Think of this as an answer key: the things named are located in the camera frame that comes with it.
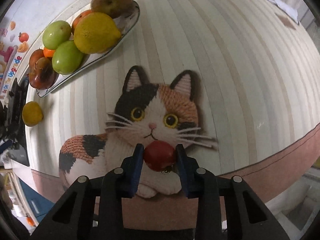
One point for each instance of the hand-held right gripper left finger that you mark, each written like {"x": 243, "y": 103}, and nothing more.
{"x": 136, "y": 170}

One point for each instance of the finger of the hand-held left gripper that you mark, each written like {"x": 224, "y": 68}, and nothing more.
{"x": 5, "y": 146}

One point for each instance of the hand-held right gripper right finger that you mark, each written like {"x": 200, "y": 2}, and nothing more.
{"x": 183, "y": 170}

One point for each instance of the small red fruit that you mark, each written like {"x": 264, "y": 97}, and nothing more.
{"x": 158, "y": 156}

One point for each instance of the small yellow lemon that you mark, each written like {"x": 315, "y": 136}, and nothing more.
{"x": 32, "y": 113}

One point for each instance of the dark red apple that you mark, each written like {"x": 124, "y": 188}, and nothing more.
{"x": 42, "y": 75}
{"x": 35, "y": 58}

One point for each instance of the orange tangerine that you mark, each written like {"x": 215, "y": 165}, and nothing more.
{"x": 48, "y": 52}
{"x": 81, "y": 18}

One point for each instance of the green apple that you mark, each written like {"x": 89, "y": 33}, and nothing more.
{"x": 67, "y": 58}
{"x": 56, "y": 34}

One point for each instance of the large yellow lemon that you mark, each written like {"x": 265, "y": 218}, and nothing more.
{"x": 96, "y": 33}

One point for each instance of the oval patterned ceramic plate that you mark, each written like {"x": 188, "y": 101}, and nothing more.
{"x": 125, "y": 22}

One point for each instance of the brown pear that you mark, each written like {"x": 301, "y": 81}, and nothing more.
{"x": 111, "y": 0}

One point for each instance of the black gas stove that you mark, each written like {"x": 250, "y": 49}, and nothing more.
{"x": 15, "y": 100}

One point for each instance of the blue cabinet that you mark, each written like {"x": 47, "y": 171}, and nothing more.
{"x": 35, "y": 197}

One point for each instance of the striped cat print tablecloth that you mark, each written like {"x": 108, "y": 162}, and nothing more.
{"x": 225, "y": 80}

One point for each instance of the small brown card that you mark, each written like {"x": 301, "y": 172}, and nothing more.
{"x": 287, "y": 21}

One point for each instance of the white cloth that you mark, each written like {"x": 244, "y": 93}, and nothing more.
{"x": 282, "y": 3}

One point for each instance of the colourful wall sticker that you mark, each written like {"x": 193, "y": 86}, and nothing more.
{"x": 15, "y": 55}

